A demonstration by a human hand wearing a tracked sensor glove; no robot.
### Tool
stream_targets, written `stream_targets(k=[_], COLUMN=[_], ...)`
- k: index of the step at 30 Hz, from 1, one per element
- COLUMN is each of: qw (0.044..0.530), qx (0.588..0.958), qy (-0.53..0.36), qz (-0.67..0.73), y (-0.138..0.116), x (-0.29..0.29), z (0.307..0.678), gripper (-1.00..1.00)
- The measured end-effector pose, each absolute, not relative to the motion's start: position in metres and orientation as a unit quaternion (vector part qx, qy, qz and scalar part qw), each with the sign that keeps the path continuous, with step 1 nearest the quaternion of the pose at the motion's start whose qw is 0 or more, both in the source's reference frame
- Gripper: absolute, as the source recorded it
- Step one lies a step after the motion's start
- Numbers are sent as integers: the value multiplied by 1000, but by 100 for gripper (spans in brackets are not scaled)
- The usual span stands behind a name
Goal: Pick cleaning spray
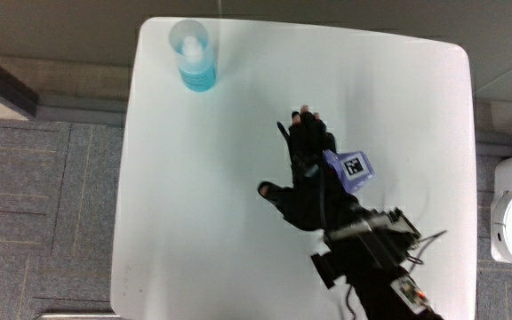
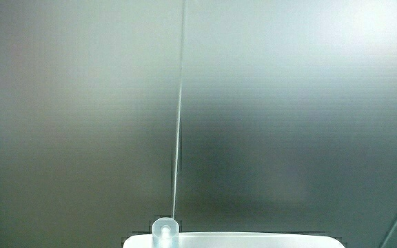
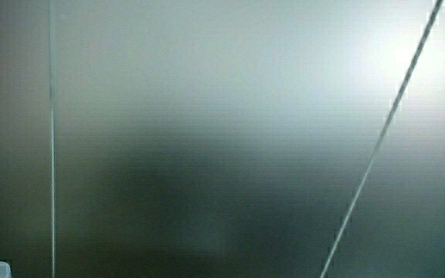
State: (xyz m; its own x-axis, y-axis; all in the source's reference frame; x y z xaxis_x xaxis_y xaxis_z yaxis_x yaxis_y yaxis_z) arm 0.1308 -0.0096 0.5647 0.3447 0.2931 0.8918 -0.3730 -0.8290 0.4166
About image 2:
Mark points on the white plastic tray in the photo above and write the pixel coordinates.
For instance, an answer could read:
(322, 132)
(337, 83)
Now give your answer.
(253, 241)

